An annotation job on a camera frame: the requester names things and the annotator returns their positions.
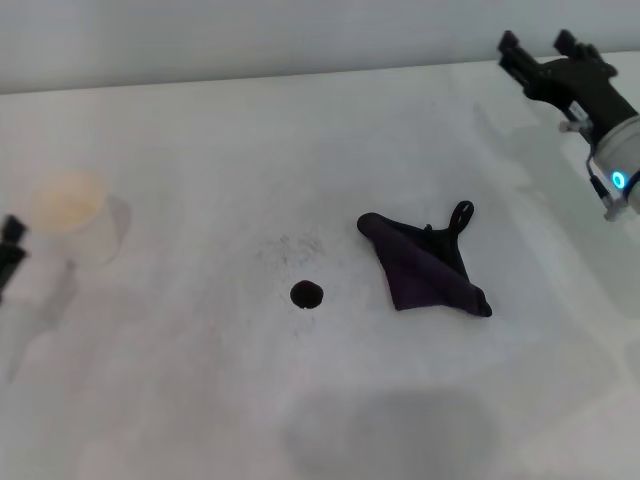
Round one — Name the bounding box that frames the white paper cup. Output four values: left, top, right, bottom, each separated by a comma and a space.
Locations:
28, 168, 133, 270

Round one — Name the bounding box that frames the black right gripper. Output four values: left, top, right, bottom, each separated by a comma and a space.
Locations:
496, 29, 640, 139

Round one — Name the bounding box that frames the small dark brown ball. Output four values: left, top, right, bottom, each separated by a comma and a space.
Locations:
289, 279, 325, 311

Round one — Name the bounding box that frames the grey wrist cable with bracket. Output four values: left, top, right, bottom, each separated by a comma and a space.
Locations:
559, 118, 627, 222

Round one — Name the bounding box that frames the dark purple rag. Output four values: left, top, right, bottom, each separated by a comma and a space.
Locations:
356, 199, 494, 319

